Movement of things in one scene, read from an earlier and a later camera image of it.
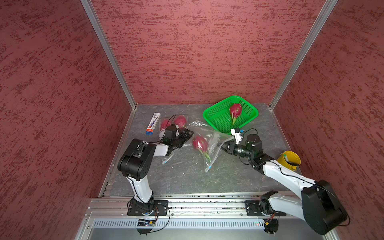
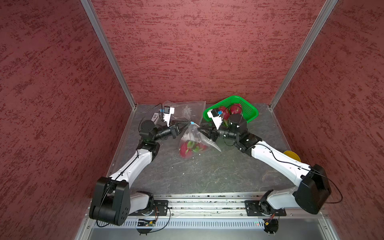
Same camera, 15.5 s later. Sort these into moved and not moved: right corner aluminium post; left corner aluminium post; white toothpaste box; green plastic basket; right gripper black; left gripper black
Moved: right gripper black; left gripper black
Not moved: right corner aluminium post; left corner aluminium post; white toothpaste box; green plastic basket
